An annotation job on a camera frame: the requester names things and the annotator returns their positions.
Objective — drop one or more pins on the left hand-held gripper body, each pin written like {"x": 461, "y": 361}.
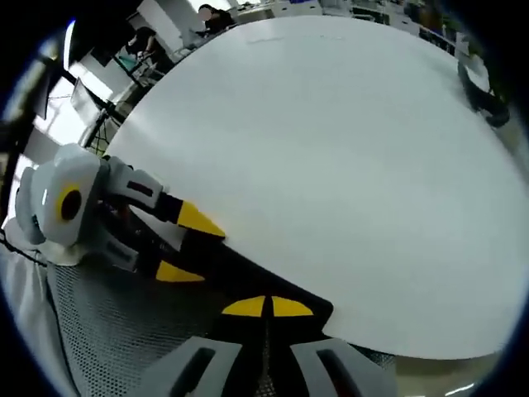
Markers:
{"x": 53, "y": 198}

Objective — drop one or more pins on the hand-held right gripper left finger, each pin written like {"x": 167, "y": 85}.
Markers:
{"x": 194, "y": 368}

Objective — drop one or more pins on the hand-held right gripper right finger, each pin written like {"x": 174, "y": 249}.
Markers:
{"x": 343, "y": 368}

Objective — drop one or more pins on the black remote control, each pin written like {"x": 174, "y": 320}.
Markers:
{"x": 252, "y": 275}

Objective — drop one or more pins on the black tripod stand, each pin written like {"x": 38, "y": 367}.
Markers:
{"x": 101, "y": 132}

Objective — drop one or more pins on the black mesh chair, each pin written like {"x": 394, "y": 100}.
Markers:
{"x": 124, "y": 326}

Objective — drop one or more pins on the black headset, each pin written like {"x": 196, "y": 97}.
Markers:
{"x": 481, "y": 97}

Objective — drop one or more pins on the white plant pot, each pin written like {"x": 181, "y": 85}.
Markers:
{"x": 477, "y": 72}

